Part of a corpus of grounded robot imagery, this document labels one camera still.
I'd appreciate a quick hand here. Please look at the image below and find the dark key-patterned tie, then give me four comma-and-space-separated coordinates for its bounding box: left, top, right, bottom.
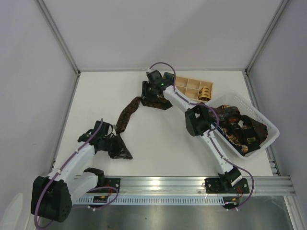
116, 96, 172, 134

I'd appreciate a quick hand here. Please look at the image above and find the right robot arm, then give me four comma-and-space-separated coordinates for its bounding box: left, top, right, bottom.
143, 69, 242, 193

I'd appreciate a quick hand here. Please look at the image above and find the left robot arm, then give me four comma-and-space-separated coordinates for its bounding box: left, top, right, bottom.
31, 120, 132, 225

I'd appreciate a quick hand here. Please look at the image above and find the pile of dark ties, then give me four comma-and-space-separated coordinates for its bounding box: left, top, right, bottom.
209, 105, 268, 156

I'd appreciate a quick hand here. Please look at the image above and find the rolled dark green tie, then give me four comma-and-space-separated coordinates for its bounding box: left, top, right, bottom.
163, 72, 175, 84

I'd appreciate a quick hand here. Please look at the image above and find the wooden compartment box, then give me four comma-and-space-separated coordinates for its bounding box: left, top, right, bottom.
175, 76, 213, 103

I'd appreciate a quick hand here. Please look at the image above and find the rolled gold patterned tie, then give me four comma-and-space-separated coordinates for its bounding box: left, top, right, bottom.
198, 86, 212, 101

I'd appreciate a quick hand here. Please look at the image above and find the white plastic basket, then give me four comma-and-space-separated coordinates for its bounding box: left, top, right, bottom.
207, 91, 280, 160

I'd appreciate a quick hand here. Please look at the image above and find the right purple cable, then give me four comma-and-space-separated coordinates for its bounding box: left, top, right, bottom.
145, 62, 255, 211

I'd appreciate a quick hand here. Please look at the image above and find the aluminium mounting rail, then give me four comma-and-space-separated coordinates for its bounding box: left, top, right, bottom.
33, 175, 296, 195

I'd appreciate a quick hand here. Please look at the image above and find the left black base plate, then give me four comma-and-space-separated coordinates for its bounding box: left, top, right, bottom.
96, 177, 121, 194

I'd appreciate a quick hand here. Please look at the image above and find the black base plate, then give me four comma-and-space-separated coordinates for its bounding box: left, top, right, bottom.
204, 177, 250, 194
96, 177, 121, 194

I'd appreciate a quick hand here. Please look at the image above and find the white slotted cable duct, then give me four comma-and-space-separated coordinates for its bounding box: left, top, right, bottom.
73, 195, 239, 206

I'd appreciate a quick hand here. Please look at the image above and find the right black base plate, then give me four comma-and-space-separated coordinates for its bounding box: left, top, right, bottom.
204, 177, 250, 194

